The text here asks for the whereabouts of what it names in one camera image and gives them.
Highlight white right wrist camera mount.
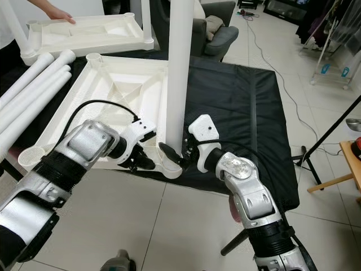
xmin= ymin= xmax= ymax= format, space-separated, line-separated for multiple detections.
xmin=188 ymin=114 xmax=222 ymax=173

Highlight black tv cabinet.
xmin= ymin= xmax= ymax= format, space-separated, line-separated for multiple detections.
xmin=262 ymin=0 xmax=311 ymax=23

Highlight person left hand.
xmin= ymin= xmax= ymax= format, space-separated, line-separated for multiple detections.
xmin=45 ymin=6 xmax=77 ymax=25

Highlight beige folded blanket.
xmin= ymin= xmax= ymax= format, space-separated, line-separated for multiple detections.
xmin=205 ymin=15 xmax=224 ymax=41

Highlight grey robot left leg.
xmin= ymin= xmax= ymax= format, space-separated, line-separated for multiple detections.
xmin=100 ymin=250 xmax=136 ymax=271

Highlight black stand pole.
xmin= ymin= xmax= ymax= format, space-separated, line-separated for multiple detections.
xmin=296 ymin=96 xmax=361 ymax=167

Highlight person torso white shirt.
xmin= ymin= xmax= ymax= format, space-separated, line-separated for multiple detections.
xmin=0 ymin=0 xmax=29 ymax=49

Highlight pale armchair cushion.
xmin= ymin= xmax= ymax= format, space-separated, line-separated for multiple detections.
xmin=195 ymin=0 xmax=206 ymax=18

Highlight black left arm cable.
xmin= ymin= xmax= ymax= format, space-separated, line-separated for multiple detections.
xmin=63 ymin=99 xmax=140 ymax=147

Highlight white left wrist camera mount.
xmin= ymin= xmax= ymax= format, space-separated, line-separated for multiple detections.
xmin=121 ymin=117 xmax=157 ymax=164

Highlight dark hanging clothes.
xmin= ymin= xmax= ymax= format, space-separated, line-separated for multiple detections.
xmin=296 ymin=0 xmax=361 ymax=46

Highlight dark grey armchair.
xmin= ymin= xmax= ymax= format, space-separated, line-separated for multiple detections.
xmin=195 ymin=0 xmax=239 ymax=62

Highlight white plastic table top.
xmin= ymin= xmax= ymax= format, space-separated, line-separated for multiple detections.
xmin=18 ymin=52 xmax=190 ymax=180
xmin=24 ymin=12 xmax=154 ymax=60

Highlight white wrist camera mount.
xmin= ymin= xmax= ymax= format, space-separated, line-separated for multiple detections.
xmin=188 ymin=114 xmax=222 ymax=173
xmin=121 ymin=117 xmax=157 ymax=164

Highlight black table leg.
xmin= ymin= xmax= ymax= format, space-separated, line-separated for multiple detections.
xmin=220 ymin=229 xmax=252 ymax=256

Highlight metal bowl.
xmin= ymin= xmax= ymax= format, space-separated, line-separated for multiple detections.
xmin=345 ymin=119 xmax=361 ymax=132

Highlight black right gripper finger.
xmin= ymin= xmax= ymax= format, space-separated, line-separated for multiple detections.
xmin=159 ymin=142 xmax=184 ymax=165

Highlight white wire rolling rack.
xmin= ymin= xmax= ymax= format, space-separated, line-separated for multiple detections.
xmin=310 ymin=28 xmax=353 ymax=91

